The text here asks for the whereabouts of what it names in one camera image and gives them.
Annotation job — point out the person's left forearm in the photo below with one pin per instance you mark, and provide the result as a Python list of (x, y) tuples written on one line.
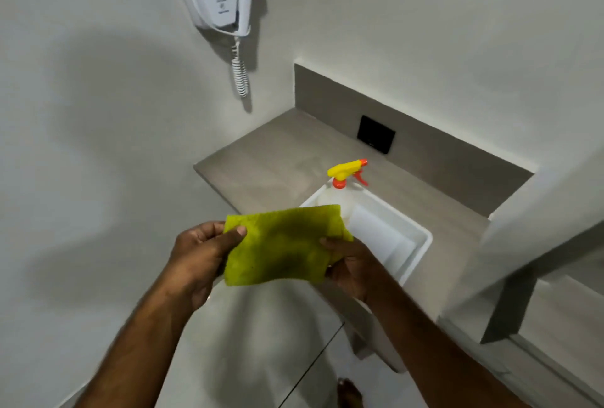
[(137, 351)]

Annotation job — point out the yellow-green cleaning cloth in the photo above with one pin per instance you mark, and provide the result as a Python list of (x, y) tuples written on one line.
[(283, 242)]

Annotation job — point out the yellow and orange spray bottle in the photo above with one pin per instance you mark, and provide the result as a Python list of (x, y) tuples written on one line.
[(348, 174)]

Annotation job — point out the person's right thumb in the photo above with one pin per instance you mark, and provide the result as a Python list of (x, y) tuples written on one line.
[(337, 243)]

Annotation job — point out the person's left hand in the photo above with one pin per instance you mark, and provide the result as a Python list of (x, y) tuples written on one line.
[(196, 261)]

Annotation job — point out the person's right forearm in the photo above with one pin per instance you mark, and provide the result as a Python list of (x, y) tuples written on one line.
[(434, 351)]

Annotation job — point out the person's right hand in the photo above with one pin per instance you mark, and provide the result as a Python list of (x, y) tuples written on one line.
[(355, 270)]

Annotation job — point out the black flush plate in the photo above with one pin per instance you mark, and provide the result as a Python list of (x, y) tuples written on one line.
[(375, 134)]

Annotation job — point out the person's left thumb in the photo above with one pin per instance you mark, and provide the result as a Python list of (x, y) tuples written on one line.
[(230, 238)]

